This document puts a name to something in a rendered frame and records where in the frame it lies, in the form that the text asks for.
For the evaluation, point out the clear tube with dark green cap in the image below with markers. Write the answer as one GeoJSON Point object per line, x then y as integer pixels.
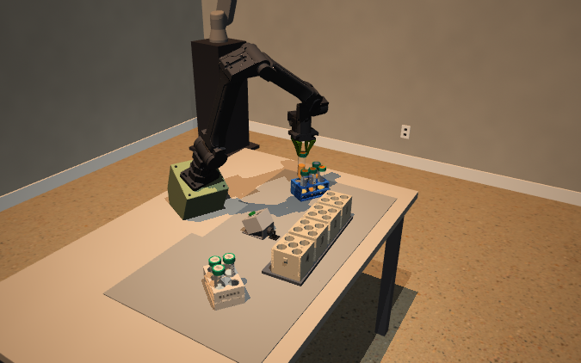
{"type": "Point", "coordinates": [213, 261]}

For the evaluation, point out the sample tube with orange liquid and dark green cap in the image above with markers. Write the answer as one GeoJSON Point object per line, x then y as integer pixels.
{"type": "Point", "coordinates": [301, 162]}

